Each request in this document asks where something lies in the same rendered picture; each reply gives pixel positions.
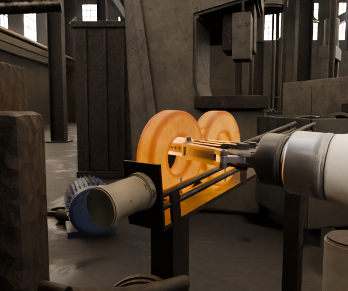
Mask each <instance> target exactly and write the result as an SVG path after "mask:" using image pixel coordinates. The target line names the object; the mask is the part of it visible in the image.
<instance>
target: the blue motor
mask: <svg viewBox="0 0 348 291"><path fill-rule="evenodd" d="M100 185H107V184H106V183H105V182H103V181H102V180H100V179H99V178H98V177H97V179H96V178H95V177H94V176H93V178H92V177H90V175H89V176H88V177H86V176H84V177H83V178H81V177H80V179H78V180H77V179H76V181H75V182H73V181H72V185H69V189H68V188H67V189H66V191H67V193H66V192H65V197H64V200H65V201H64V203H65V209H66V214H67V216H68V217H69V221H65V227H66V233H67V238H79V237H90V236H100V235H107V234H116V227H115V225H114V226H112V227H110V228H102V227H100V226H98V225H97V224H96V223H95V222H94V221H93V220H92V219H91V217H90V215H89V213H88V209H87V195H88V193H89V191H90V190H91V189H93V188H95V187H96V186H100Z"/></svg>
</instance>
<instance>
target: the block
mask: <svg viewBox="0 0 348 291"><path fill-rule="evenodd" d="M40 280H47V281H50V276H49V242H48V225H47V192H46V159H45V126H44V120H43V118H42V115H41V114H39V113H36V112H34V111H0V291H38V285H39V283H40Z"/></svg>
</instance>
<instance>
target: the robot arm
mask: <svg viewBox="0 0 348 291"><path fill-rule="evenodd" d="M168 154H171V155H178V156H182V158H184V159H188V160H192V161H196V162H201V163H206V164H209V165H214V166H216V167H219V168H221V169H226V168H227V166H230V167H234V168H236V169H238V170H247V169H248V167H249V168H253V169H254V171H255V173H256V177H257V179H258V180H259V182H261V183H263V184H268V185H274V186H280V187H284V188H285V190H286V191H287V192H288V193H289V194H291V193H292V194H296V195H301V196H306V197H312V198H316V199H319V200H327V201H330V202H334V203H337V204H340V205H342V206H344V207H346V208H348V134H333V133H319V132H306V131H296V132H294V133H293V134H292V135H291V136H290V135H283V134H277V133H267V134H265V135H264V136H263V137H262V138H261V140H260V142H259V143H256V142H251V141H248V142H245V143H243V142H237V141H233V142H231V141H217V140H208V139H204V140H203V141H202V140H194V142H193V139H191V137H186V138H183V137H178V138H176V139H175V140H174V141H173V143H172V144H171V147H170V149H169V153H168Z"/></svg>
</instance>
